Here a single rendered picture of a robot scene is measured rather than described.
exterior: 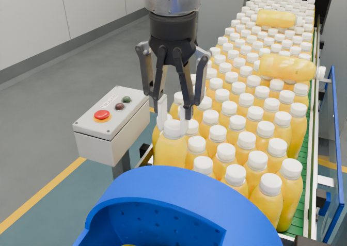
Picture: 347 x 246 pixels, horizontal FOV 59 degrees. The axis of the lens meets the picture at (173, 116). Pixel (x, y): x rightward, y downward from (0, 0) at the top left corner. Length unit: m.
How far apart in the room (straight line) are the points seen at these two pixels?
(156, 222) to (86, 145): 0.32
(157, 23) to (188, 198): 0.26
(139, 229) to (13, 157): 2.07
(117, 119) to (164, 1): 0.35
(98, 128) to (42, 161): 1.73
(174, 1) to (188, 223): 0.32
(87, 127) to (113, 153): 0.08
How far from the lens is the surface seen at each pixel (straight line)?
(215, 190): 0.39
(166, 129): 0.60
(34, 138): 2.66
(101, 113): 0.74
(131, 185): 0.41
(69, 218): 2.00
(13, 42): 3.59
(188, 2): 0.47
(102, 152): 0.74
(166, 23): 0.48
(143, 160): 0.80
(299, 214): 0.83
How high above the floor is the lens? 1.51
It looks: 34 degrees down
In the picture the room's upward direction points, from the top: straight up
